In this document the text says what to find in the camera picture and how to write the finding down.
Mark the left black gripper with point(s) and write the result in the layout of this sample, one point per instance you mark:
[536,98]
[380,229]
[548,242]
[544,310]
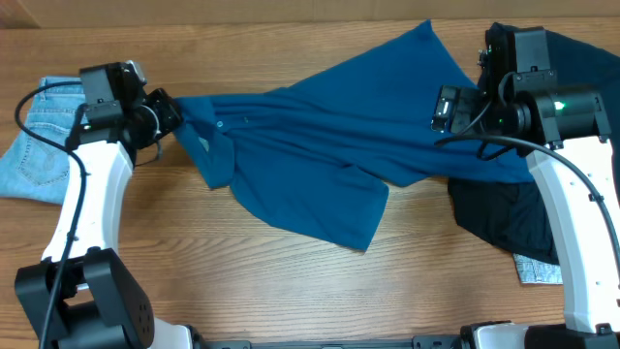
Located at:
[165,109]

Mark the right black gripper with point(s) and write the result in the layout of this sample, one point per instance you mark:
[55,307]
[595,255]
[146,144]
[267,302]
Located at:
[461,109]

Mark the blue polo shirt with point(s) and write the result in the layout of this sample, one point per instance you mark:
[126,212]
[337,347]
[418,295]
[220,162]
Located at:
[318,157]

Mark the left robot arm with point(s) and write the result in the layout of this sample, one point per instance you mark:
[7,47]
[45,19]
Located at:
[81,295]

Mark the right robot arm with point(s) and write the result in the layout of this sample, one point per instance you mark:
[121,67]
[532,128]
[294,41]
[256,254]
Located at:
[563,133]

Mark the dark navy shirt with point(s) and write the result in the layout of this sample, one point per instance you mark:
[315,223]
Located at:
[513,216]

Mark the folded light blue jeans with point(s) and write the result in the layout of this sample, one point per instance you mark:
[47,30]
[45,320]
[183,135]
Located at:
[31,169]

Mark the light grey denim garment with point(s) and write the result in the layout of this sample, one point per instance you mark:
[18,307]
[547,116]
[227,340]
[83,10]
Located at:
[531,271]

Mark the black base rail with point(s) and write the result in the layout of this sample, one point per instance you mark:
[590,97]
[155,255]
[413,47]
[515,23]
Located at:
[434,341]

